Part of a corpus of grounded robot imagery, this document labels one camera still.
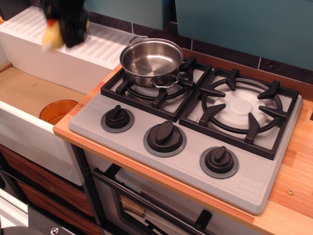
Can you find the left black stove knob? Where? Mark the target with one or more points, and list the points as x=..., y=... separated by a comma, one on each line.
x=117, y=120

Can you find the stainless steel pan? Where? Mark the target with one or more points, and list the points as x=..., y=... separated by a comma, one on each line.
x=152, y=62

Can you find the lower wooden drawer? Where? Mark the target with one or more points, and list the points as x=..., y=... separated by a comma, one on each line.
x=71, y=208

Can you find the wooden drawer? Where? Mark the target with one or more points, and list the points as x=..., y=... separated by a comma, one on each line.
x=47, y=179
x=71, y=208

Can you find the black burner grate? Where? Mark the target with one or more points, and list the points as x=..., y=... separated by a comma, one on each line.
x=269, y=141
x=181, y=76

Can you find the right black stove knob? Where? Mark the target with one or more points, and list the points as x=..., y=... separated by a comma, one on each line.
x=219, y=162

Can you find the upper wooden drawer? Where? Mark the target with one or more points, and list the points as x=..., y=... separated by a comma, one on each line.
x=47, y=179

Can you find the yellow stuffed duck toy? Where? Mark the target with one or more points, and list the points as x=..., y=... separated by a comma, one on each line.
x=52, y=38

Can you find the oven door with window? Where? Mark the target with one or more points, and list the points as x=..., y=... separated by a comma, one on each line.
x=137, y=203

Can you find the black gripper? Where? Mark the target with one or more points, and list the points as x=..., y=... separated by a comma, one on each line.
x=74, y=24

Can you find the white toy sink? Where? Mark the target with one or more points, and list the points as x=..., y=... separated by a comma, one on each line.
x=31, y=78

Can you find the grey toy stove top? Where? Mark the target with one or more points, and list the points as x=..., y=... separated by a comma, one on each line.
x=248, y=189

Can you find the white left burner cap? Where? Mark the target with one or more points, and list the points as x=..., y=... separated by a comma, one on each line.
x=153, y=92

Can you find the white right burner cap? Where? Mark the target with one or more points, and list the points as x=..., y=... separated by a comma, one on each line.
x=238, y=105

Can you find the orange plastic sink drain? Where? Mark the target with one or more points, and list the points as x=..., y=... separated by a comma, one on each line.
x=55, y=111

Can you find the left black burner grate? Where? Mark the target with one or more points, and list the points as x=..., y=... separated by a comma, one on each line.
x=181, y=76

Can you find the black stove knob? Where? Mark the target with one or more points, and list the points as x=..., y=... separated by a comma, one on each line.
x=117, y=120
x=219, y=162
x=165, y=140

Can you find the white burner cap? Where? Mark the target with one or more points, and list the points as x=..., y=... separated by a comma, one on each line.
x=153, y=92
x=238, y=105

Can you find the right black burner grate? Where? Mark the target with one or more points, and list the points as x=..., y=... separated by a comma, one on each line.
x=269, y=141

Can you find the middle black stove knob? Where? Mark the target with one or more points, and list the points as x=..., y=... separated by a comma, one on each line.
x=165, y=140

